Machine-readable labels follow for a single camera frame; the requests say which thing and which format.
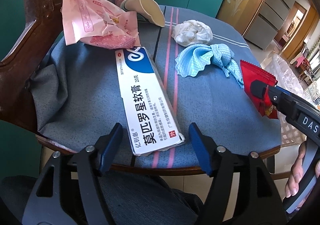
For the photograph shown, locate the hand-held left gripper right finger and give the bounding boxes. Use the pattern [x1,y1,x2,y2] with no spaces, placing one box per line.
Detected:
[189,123,288,225]

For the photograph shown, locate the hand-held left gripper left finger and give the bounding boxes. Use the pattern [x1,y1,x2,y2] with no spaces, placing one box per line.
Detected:
[22,123,124,225]

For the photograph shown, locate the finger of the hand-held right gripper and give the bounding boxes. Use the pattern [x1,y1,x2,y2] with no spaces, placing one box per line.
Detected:
[251,80,288,113]
[274,86,292,96]

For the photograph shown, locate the red foil wrapper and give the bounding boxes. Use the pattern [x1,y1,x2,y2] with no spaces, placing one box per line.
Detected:
[239,60,278,119]

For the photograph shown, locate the clear plastic basket liner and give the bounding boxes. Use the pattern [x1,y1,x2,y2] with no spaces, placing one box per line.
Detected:
[261,54,315,106]

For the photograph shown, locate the white and blue ointment box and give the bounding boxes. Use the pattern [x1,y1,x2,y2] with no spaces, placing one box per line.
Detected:
[114,46,186,157]

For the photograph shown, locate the light blue cloth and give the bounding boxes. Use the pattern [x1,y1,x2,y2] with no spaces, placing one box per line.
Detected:
[175,44,245,89]

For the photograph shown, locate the white tissue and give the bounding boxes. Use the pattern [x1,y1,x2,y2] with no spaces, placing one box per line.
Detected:
[172,20,213,47]

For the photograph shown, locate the pink printed wrapper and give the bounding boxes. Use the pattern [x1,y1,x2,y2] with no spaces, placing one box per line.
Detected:
[61,0,140,49]

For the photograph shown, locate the person's right hand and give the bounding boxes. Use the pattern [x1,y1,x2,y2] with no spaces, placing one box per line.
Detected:
[285,141,307,199]

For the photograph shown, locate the blue striped seat cushion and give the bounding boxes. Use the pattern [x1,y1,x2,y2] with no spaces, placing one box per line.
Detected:
[30,4,283,169]

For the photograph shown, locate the pink cloth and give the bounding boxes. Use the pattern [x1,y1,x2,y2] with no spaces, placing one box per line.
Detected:
[295,56,307,68]

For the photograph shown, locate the green garland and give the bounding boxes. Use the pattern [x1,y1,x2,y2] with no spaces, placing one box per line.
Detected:
[309,37,320,52]

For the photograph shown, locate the person's leg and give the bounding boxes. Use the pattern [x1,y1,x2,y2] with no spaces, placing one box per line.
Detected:
[0,165,208,225]

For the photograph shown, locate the wooden glass door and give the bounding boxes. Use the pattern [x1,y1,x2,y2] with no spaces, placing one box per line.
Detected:
[216,0,279,38]

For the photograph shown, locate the grey refrigerator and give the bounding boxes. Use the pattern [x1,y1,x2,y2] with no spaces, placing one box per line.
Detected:
[244,0,302,49]

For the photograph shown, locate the beige paper cup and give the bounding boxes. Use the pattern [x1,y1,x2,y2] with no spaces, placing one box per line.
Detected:
[125,0,165,27]

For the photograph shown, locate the carved wooden chair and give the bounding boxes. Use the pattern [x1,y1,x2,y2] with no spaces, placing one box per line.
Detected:
[0,0,282,180]

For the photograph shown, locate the wooden door frame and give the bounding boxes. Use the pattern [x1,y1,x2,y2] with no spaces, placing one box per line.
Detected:
[274,0,317,53]

